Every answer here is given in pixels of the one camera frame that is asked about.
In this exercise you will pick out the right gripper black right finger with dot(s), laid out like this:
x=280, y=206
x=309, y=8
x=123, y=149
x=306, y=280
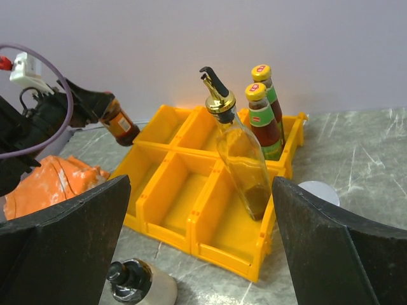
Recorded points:
x=336, y=256

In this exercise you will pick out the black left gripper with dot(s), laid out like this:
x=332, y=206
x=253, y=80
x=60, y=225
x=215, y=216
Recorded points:
x=45, y=119

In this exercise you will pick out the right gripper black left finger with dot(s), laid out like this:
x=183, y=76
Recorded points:
x=61, y=254

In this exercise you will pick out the red lid sauce jar back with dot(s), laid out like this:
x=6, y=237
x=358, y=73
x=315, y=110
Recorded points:
x=119, y=124

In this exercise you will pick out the glass oil bottle gold spout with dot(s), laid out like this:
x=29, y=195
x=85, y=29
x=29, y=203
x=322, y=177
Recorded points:
x=248, y=171

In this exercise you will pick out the chili sauce bottle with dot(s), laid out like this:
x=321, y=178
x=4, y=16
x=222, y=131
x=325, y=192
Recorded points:
x=263, y=74
x=262, y=121

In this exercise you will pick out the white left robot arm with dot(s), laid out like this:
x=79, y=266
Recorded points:
x=21, y=130

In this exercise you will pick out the white peppercorn jar silver lid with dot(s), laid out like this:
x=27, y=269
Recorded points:
x=321, y=190

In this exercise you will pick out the white powder bottle black cap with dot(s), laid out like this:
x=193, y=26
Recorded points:
x=137, y=282

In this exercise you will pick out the orange white cloth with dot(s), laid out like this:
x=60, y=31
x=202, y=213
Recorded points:
x=56, y=180

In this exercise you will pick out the yellow bin front right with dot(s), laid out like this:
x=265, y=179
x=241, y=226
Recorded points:
x=223, y=233

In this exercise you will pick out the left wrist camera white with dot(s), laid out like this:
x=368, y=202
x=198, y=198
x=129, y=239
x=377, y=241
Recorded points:
x=25, y=71

